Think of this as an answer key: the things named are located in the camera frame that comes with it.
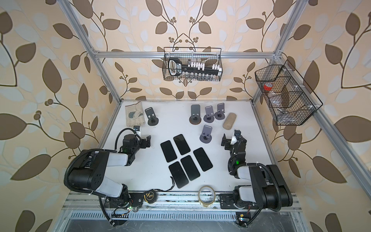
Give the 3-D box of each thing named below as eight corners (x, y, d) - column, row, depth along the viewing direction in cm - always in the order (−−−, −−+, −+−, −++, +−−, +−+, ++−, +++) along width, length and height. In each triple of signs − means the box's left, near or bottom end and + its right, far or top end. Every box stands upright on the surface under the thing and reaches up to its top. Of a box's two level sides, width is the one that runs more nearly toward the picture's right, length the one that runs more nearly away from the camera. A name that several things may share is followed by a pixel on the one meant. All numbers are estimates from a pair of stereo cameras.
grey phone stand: (203, 123, 109) (204, 114, 101) (203, 113, 114) (204, 105, 107) (212, 123, 109) (214, 114, 101) (211, 113, 114) (213, 105, 107)
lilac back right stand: (200, 141, 99) (201, 133, 91) (203, 133, 103) (204, 124, 95) (210, 144, 97) (211, 136, 89) (212, 136, 102) (214, 127, 93)
